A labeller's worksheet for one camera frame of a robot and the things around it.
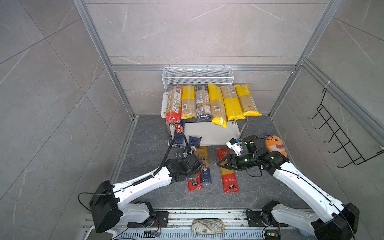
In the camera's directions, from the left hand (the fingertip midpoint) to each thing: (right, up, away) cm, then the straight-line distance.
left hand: (194, 166), depth 79 cm
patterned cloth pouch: (+6, -26, -10) cm, 28 cm away
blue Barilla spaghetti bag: (-11, +20, +19) cm, 30 cm away
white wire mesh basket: (+1, +56, +19) cm, 59 cm away
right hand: (+13, +3, -7) cm, 15 cm away
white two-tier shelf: (+12, +16, +23) cm, 30 cm away
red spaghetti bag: (+20, -9, +5) cm, 22 cm away
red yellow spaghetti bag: (+1, -11, +3) cm, 11 cm away
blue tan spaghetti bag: (0, +13, +6) cm, 14 cm away
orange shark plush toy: (+51, +11, +14) cm, 54 cm away
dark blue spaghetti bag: (+6, -7, +7) cm, 11 cm away
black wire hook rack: (+68, +10, -16) cm, 71 cm away
